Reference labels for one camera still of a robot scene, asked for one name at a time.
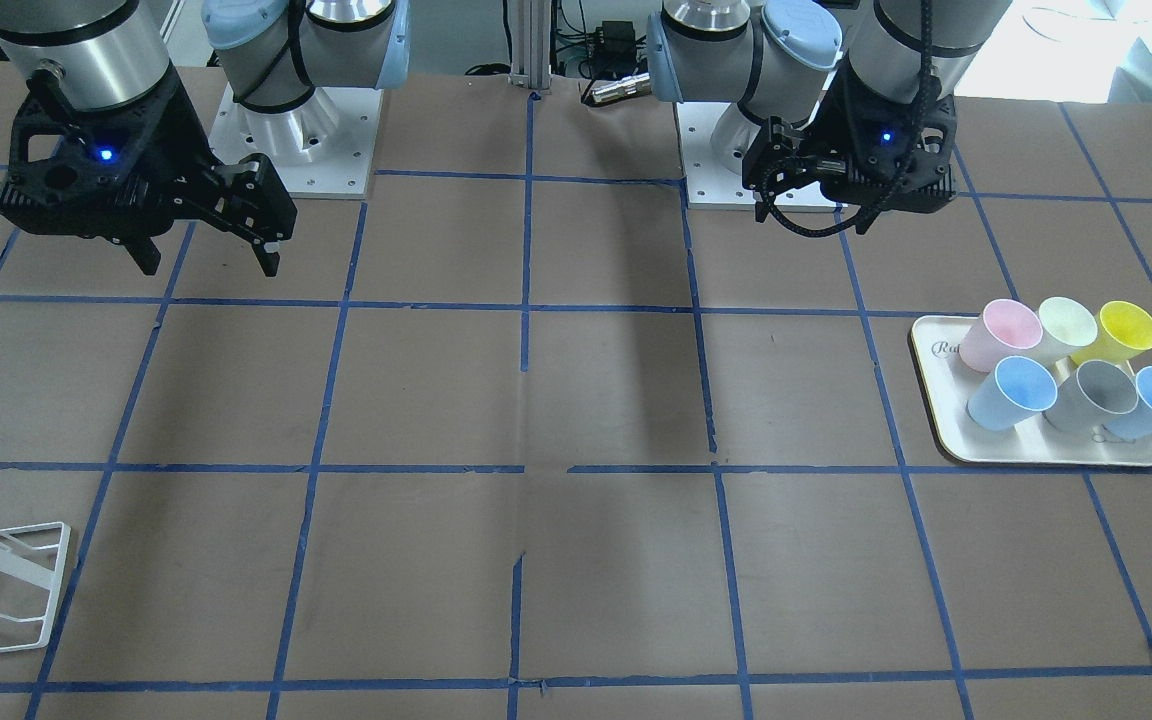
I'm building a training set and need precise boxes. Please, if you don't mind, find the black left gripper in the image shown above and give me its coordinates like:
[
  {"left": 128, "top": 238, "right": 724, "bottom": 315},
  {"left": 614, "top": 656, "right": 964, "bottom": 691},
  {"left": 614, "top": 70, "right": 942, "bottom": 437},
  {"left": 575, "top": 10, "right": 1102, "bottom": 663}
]
[{"left": 814, "top": 65, "right": 957, "bottom": 214}]

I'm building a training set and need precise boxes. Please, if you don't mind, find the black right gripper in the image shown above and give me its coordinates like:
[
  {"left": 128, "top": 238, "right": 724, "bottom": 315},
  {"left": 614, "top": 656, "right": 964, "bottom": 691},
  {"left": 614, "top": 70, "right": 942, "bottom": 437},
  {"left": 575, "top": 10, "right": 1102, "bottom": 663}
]
[{"left": 0, "top": 65, "right": 297, "bottom": 278}]

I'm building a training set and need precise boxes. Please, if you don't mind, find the light blue plastic cup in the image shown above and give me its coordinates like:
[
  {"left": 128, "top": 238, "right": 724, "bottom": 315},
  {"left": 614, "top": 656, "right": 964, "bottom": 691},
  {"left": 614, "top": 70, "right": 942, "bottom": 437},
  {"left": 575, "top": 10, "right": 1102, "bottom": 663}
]
[{"left": 967, "top": 356, "right": 1059, "bottom": 432}]

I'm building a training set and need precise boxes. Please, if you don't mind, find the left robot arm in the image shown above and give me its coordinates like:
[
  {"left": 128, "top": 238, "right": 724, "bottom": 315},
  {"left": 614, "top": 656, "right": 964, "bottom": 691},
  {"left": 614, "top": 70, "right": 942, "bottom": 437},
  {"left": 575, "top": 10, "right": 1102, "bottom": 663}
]
[{"left": 645, "top": 1, "right": 1009, "bottom": 214}]

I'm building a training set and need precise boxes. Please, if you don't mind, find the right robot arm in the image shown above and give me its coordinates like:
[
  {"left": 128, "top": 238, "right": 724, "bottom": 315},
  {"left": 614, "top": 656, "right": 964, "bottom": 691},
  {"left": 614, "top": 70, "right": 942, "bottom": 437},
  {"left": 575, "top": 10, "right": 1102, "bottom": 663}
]
[{"left": 0, "top": 1, "right": 410, "bottom": 276}]

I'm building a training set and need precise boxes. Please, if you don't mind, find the pink plastic cup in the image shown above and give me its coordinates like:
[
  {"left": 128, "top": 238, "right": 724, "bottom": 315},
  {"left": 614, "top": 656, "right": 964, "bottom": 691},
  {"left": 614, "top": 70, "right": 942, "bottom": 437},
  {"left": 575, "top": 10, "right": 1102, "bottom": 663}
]
[{"left": 957, "top": 300, "right": 1044, "bottom": 374}]

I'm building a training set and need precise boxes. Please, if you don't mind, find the cream plastic cup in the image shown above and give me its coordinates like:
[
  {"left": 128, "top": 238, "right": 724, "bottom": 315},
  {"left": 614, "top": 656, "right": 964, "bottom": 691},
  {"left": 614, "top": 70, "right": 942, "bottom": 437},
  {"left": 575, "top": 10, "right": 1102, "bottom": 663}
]
[{"left": 1025, "top": 296, "right": 1100, "bottom": 366}]

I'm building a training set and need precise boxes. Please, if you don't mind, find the yellow plastic cup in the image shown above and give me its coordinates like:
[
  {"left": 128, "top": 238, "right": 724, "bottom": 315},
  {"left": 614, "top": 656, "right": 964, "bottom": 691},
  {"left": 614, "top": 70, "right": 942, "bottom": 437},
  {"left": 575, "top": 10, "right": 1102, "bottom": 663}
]
[{"left": 1070, "top": 300, "right": 1152, "bottom": 365}]

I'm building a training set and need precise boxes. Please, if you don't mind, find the grey plastic cup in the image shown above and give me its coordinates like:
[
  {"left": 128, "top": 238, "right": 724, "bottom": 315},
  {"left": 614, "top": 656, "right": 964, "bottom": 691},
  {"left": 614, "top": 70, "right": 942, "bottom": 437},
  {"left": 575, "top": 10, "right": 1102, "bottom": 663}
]
[{"left": 1043, "top": 359, "right": 1139, "bottom": 434}]

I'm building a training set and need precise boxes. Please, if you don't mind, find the cream plastic tray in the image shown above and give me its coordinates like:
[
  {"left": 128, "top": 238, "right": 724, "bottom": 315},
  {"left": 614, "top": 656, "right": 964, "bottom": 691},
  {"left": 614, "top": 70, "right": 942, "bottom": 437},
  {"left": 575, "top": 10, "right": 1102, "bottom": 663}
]
[{"left": 910, "top": 314, "right": 1152, "bottom": 468}]

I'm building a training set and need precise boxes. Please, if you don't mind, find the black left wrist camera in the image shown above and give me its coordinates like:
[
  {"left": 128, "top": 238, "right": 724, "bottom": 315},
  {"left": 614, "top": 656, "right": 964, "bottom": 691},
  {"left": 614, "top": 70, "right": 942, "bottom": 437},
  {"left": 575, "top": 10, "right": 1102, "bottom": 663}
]
[{"left": 741, "top": 118, "right": 847, "bottom": 223}]

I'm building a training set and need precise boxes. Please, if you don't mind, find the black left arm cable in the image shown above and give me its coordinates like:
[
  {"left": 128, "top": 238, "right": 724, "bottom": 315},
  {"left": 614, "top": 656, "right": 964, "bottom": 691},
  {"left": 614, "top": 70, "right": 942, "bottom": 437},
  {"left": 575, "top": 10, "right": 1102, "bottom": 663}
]
[{"left": 761, "top": 0, "right": 940, "bottom": 238}]

